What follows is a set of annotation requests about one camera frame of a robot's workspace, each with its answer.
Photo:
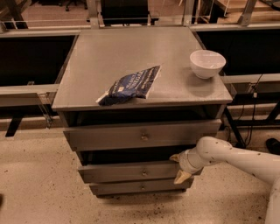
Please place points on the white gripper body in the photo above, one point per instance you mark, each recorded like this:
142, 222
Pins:
185, 163

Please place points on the grey drawer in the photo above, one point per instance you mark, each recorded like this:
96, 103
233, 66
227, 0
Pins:
139, 187
134, 164
139, 135

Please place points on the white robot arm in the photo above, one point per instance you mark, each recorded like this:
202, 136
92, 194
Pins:
211, 151

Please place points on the grey top drawer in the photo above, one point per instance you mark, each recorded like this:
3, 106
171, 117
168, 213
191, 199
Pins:
139, 135

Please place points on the grey bottom drawer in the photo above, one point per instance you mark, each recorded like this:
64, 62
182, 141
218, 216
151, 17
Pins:
139, 187

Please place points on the grey drawer cabinet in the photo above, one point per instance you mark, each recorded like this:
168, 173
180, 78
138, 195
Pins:
126, 148

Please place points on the blue chip bag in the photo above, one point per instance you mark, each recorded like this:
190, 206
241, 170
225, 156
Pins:
134, 85

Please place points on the black shoe right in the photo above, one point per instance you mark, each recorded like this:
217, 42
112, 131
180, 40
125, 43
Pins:
273, 145

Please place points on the black shoe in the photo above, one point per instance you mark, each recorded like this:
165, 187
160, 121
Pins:
273, 145
1, 200

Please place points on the white bowl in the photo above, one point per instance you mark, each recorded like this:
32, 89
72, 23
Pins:
206, 64

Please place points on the black shoe left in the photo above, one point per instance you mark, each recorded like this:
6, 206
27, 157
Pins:
1, 200

